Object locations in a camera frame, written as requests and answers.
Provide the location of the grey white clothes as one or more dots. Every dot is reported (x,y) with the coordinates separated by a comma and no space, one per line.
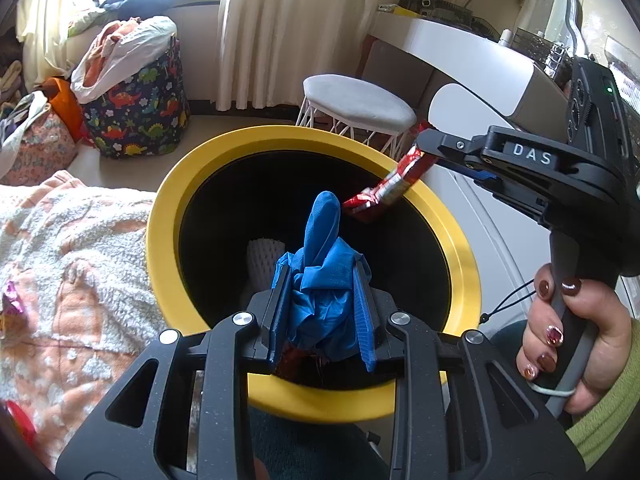
(15,135)

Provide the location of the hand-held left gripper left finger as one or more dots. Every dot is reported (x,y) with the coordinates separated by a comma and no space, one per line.
(280,310)

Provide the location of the dinosaur print laundry basket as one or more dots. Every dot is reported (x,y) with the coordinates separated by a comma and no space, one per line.
(135,125)

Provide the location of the person's right hand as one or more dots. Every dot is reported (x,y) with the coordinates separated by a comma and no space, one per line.
(607,340)

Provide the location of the red snack wrapper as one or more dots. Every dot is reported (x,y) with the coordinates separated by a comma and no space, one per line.
(400,180)

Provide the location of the person's right forearm green sleeve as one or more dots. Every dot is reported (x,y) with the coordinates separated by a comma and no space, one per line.
(615,420)

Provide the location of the orange white fleece blanket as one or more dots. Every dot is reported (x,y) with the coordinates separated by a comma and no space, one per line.
(75,270)

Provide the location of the blue rubber glove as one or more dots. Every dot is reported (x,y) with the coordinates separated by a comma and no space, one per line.
(325,280)

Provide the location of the yellow trash bin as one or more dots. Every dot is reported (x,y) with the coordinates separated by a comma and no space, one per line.
(165,220)

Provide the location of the pile of clothes on bed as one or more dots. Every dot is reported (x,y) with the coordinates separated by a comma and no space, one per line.
(10,80)

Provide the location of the white bag of clothes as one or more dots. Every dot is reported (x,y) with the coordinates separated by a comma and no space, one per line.
(145,40)

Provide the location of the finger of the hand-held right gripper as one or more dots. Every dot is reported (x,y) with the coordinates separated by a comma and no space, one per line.
(450,147)

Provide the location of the orange bag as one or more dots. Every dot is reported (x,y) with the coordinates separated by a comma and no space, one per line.
(67,105)

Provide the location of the floral fabric bag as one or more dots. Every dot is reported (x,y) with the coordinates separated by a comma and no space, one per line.
(45,145)

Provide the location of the purple foil wrapper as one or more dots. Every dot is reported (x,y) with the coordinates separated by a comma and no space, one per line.
(11,300)

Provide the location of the white foam net sleeve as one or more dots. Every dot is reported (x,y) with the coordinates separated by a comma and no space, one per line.
(262,260)

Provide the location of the black bag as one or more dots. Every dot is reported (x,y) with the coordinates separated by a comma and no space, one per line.
(435,5)

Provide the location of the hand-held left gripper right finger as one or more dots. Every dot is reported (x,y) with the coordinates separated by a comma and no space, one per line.
(365,320)

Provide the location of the red plastic bag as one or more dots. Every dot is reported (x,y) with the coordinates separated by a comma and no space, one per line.
(292,362)

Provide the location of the white vanity desk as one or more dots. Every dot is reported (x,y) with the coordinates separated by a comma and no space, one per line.
(475,60)

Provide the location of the cream curtain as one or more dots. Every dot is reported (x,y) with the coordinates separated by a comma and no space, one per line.
(50,0)
(300,25)

